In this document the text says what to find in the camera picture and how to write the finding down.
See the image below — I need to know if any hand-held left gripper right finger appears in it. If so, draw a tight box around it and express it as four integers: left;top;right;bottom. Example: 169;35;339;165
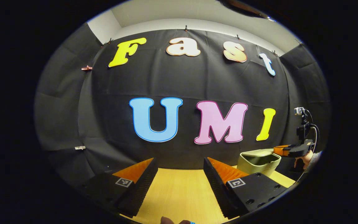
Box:
203;156;297;219

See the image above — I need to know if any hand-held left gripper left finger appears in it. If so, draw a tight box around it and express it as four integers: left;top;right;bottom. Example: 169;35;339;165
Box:
78;157;159;219

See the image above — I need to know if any light green garbage bin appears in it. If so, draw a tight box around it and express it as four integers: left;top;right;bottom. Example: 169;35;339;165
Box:
237;149;281;178

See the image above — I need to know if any wooden desktop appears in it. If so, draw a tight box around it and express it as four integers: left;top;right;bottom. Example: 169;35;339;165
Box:
120;166;296;224

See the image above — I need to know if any black backdrop cloth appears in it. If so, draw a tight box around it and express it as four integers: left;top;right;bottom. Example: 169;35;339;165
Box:
34;22;332;187

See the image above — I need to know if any row of black cloth clips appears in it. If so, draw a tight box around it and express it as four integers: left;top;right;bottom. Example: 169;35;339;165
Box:
106;25;304;58

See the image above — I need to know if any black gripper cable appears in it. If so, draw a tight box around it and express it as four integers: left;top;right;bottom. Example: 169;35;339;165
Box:
309;123;320;153

